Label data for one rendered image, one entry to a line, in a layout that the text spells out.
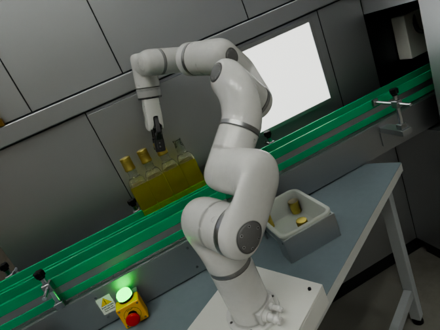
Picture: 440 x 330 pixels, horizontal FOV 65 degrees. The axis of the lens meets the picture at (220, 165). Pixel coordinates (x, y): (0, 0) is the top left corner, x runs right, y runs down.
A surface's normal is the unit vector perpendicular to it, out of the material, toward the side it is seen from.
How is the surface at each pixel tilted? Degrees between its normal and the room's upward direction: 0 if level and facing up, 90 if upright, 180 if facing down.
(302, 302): 5
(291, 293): 5
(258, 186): 84
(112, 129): 90
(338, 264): 0
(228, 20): 90
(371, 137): 90
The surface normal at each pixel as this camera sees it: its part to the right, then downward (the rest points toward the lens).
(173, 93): 0.29, 0.22
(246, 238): 0.53, 0.07
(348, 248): -0.37, -0.87
